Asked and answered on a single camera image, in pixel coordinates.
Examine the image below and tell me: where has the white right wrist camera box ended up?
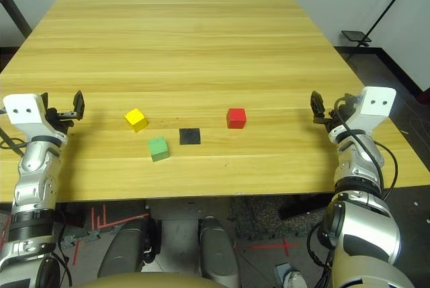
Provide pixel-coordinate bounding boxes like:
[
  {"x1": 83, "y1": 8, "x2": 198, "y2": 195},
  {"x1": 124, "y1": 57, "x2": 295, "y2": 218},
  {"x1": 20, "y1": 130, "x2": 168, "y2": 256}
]
[{"x1": 329, "y1": 86, "x2": 397, "y2": 141}]

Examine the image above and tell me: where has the black tripod stand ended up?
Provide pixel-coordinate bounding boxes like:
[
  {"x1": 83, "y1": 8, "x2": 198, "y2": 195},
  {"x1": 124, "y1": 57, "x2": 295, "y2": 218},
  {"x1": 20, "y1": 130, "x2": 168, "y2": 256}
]
[{"x1": 357, "y1": 0, "x2": 421, "y2": 49}]

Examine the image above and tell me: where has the grey robot leg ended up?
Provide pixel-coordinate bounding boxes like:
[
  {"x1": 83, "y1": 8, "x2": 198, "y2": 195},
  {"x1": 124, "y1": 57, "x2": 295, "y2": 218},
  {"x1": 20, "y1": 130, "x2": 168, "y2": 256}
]
[
  {"x1": 200, "y1": 215, "x2": 241, "y2": 288},
  {"x1": 97, "y1": 215, "x2": 157, "y2": 279}
]

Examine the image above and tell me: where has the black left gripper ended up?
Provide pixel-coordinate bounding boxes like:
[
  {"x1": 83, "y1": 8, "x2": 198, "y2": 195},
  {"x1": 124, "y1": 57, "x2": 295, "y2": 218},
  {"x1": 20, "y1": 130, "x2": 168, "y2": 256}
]
[{"x1": 40, "y1": 90, "x2": 85, "y2": 134}]

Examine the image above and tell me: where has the grey square floor object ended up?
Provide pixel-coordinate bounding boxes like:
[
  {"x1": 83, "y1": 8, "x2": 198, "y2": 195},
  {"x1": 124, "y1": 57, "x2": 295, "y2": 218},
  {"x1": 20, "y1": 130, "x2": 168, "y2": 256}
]
[{"x1": 273, "y1": 262, "x2": 308, "y2": 288}]

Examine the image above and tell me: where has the green wooden block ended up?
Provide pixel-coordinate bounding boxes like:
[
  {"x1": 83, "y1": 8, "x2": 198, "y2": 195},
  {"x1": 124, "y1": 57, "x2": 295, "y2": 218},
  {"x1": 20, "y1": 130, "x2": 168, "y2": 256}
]
[{"x1": 147, "y1": 136, "x2": 170, "y2": 162}]

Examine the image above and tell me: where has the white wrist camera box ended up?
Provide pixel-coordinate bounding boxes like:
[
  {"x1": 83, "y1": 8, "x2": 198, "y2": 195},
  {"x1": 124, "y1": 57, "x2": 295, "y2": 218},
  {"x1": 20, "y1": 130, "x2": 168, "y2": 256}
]
[
  {"x1": 329, "y1": 86, "x2": 397, "y2": 141},
  {"x1": 2, "y1": 93, "x2": 68, "y2": 141}
]

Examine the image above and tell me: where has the black square marker patch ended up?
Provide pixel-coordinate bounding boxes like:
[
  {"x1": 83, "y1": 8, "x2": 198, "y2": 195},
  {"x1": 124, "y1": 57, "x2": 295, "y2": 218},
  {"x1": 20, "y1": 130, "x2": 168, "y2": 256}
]
[{"x1": 179, "y1": 128, "x2": 202, "y2": 146}]

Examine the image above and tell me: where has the beige robot torso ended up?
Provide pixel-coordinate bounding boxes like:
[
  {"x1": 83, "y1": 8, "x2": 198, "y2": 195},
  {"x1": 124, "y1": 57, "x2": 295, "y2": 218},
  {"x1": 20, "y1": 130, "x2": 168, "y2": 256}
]
[{"x1": 75, "y1": 271, "x2": 216, "y2": 288}]

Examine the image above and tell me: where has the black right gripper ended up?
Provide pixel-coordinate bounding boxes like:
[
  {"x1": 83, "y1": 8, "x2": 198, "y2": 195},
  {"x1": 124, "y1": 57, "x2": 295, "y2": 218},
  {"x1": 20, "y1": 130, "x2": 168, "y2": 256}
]
[{"x1": 310, "y1": 91, "x2": 357, "y2": 134}]

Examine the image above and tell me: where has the red wooden block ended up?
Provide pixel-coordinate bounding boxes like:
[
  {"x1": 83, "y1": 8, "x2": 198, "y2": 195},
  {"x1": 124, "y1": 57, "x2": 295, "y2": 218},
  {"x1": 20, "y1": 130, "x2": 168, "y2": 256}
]
[{"x1": 226, "y1": 107, "x2": 248, "y2": 130}]

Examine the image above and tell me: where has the black flat stand plate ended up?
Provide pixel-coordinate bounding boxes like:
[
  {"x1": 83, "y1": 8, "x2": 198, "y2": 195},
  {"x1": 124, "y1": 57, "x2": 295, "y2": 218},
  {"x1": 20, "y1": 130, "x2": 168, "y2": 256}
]
[{"x1": 341, "y1": 30, "x2": 373, "y2": 43}]

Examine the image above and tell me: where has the yellow wooden block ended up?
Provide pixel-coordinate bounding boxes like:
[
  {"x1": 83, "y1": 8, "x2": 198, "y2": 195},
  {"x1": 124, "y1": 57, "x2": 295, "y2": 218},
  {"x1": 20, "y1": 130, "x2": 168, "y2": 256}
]
[{"x1": 124, "y1": 107, "x2": 149, "y2": 134}]

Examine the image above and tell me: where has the speckled dark floor mat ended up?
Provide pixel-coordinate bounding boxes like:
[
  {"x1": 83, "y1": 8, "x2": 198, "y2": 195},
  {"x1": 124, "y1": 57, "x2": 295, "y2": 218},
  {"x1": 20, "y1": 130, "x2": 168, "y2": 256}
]
[{"x1": 231, "y1": 195, "x2": 332, "y2": 240}]

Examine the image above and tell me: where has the grey robot right leg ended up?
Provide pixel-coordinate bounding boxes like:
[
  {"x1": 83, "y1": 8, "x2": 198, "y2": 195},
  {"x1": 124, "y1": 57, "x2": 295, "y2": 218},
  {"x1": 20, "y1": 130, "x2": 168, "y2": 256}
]
[{"x1": 200, "y1": 215, "x2": 241, "y2": 288}]

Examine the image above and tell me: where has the grey robot left leg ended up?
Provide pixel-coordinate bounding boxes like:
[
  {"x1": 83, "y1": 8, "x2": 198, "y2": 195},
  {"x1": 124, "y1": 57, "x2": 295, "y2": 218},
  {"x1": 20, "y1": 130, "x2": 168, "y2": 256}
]
[{"x1": 97, "y1": 215, "x2": 157, "y2": 279}]

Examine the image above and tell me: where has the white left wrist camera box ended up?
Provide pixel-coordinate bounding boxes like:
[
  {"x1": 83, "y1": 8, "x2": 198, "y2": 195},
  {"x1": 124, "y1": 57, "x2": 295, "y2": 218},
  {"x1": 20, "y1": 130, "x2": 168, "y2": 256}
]
[{"x1": 2, "y1": 93, "x2": 68, "y2": 141}]

